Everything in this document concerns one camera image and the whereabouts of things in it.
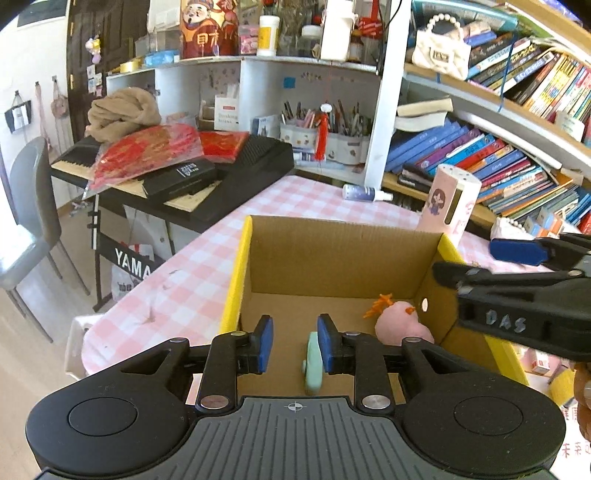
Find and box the white bottle yellow label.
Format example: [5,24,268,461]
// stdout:
[257,15,281,57]

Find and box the white box red label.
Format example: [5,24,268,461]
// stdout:
[213,95,240,132]

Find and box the pink plush toy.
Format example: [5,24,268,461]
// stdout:
[363,294,435,346]

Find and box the red decorations plastic bag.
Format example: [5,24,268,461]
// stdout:
[83,124,204,195]

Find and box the white cubby shelf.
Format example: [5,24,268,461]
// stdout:
[106,0,411,186]

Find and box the small blue white box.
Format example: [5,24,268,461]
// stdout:
[524,208,570,236]

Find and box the grey chair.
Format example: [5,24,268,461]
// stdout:
[0,137,90,343]

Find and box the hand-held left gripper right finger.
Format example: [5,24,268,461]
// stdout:
[316,314,467,411]

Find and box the dark wooden door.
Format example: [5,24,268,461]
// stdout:
[65,0,151,153]

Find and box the pink hanging pouch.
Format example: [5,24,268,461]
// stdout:
[50,76,69,119]

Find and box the red figure printed box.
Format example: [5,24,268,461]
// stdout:
[179,0,241,60]

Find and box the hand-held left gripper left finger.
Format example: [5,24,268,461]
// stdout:
[121,315,274,412]

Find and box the black electronic keyboard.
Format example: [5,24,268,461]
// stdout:
[50,134,295,234]

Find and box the beige crumpled cloth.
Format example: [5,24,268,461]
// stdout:
[86,89,162,144]

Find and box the white pearl-handled handbag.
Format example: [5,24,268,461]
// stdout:
[411,14,472,80]

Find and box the small red white box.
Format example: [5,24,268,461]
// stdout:
[531,351,555,375]

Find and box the glass jar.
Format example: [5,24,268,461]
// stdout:
[299,25,322,58]

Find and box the blue cord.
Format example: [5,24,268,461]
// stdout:
[499,32,516,112]

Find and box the white plastic jug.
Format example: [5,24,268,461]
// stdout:
[321,0,358,62]

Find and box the person's right hand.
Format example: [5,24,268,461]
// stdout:
[574,362,591,439]

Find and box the dark tote bag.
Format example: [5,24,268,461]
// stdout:
[4,90,33,134]

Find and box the long black box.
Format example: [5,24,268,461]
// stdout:
[143,159,218,199]

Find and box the yellow-edged cardboard box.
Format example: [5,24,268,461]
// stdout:
[219,215,529,398]

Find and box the flat yellow box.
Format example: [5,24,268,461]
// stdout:
[108,59,144,75]

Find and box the row of colourful books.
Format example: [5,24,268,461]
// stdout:
[466,28,591,127]
[385,117,591,232]

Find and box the blue and white card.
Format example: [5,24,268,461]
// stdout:
[252,114,281,138]

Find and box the white pen holder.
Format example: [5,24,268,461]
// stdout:
[279,122,370,165]

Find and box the mint green case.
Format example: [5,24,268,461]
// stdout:
[302,331,327,396]

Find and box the bunch of pens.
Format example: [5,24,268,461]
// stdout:
[281,98,372,137]

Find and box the white plastic stool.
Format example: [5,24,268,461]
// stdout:
[65,315,105,382]

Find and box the pink cartoon girl box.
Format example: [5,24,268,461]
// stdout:
[418,164,482,247]

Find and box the black keyboard stand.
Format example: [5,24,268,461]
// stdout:
[85,194,174,313]

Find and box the pink checkered tablecloth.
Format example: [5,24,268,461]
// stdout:
[82,174,555,377]

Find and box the red tassel ornament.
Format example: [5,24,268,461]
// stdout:
[315,104,334,163]

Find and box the purple spray bottle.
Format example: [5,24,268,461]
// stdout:
[342,184,394,203]

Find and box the thick white-paged book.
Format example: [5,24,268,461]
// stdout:
[397,98,455,118]
[394,113,450,133]

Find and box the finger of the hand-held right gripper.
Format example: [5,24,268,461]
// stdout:
[433,261,591,292]
[489,233,591,273]

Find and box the white frilly pouch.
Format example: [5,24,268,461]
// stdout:
[489,217,532,241]

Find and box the red envelope packet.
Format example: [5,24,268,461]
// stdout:
[198,130,250,160]

